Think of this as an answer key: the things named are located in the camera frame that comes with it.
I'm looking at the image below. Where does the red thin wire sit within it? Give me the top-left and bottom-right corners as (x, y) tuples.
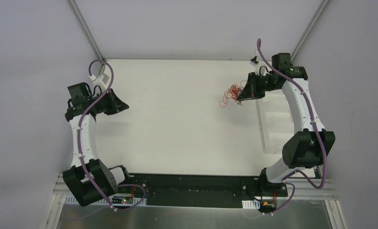
(219, 81), (248, 108)

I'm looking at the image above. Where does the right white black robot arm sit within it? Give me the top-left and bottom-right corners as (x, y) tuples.
(236, 53), (336, 196)

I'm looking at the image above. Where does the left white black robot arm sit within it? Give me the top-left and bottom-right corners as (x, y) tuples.
(62, 83), (132, 207)

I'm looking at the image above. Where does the white foam compartment tray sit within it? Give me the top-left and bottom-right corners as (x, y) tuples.
(256, 90), (294, 156)

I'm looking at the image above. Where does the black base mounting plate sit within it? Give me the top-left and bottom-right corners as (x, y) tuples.
(117, 173), (288, 208)

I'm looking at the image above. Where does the left green controller board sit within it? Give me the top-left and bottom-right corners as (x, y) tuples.
(112, 196), (134, 205)

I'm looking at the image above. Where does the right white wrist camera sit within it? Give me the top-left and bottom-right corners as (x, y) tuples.
(250, 55), (269, 76)

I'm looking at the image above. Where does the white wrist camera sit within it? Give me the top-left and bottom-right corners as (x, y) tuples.
(250, 55), (269, 76)
(90, 73), (112, 90)

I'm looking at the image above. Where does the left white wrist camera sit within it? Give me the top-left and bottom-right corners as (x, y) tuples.
(90, 73), (112, 90)

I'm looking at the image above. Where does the left white slotted cable duct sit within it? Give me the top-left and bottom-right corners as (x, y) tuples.
(65, 194), (147, 207)

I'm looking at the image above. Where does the white slotted cable duct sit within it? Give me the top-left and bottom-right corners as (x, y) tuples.
(242, 200), (260, 209)
(65, 194), (147, 207)

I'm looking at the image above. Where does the right aluminium corner post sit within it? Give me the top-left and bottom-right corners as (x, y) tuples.
(290, 0), (332, 62)

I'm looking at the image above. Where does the aluminium corner post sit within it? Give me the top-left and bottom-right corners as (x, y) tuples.
(66, 0), (106, 60)
(290, 0), (332, 62)

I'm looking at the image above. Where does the left aluminium corner post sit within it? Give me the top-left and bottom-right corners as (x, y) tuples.
(66, 0), (106, 60)

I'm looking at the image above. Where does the right white slotted cable duct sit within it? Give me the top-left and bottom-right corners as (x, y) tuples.
(242, 200), (260, 209)

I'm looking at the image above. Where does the aluminium front frame rail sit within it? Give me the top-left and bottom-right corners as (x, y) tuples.
(53, 173), (339, 200)

